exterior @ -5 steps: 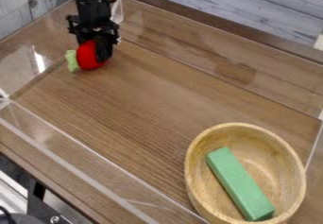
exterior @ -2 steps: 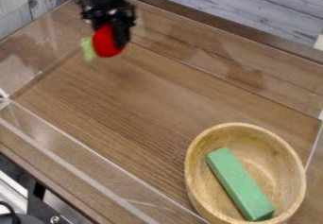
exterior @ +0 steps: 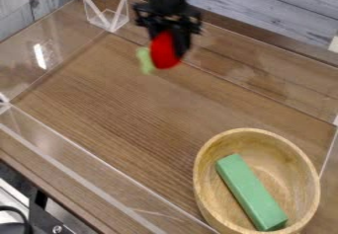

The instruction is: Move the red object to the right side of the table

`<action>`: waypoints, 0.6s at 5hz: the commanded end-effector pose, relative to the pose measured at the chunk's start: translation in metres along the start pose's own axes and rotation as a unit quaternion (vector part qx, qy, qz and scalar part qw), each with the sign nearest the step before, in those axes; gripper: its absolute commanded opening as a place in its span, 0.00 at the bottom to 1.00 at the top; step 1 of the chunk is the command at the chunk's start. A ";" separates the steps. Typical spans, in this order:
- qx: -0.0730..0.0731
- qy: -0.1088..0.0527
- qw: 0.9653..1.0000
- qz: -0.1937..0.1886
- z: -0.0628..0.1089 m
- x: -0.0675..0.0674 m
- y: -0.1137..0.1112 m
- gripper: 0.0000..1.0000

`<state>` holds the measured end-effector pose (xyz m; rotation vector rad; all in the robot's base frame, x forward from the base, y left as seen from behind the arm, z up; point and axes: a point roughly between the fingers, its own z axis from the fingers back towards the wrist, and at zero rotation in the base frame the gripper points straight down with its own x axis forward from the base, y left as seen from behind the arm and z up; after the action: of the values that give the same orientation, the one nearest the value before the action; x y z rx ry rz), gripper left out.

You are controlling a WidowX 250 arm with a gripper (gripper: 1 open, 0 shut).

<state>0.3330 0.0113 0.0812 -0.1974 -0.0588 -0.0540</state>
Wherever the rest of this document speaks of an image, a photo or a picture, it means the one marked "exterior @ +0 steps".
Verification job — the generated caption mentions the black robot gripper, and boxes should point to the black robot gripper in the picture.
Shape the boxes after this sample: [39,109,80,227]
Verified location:
[134,0,202,58]

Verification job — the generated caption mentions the red plush strawberry toy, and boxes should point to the red plush strawberry toy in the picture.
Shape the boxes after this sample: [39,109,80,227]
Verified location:
[137,31,181,74]

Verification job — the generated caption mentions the wooden bowl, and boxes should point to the wooden bowl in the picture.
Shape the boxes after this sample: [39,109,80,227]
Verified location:
[193,128,321,234]

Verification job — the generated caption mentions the green rectangular block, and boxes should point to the green rectangular block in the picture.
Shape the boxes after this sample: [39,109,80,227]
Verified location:
[215,154,287,232]

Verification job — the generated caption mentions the clear acrylic tray wall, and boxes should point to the clear acrylic tray wall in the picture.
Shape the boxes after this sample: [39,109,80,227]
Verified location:
[0,0,338,234]

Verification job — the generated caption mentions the black metal bracket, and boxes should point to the black metal bracket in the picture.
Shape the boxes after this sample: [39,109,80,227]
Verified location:
[30,191,75,234]

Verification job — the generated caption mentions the black cable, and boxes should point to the black cable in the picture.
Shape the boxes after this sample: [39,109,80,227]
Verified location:
[0,205,35,234]

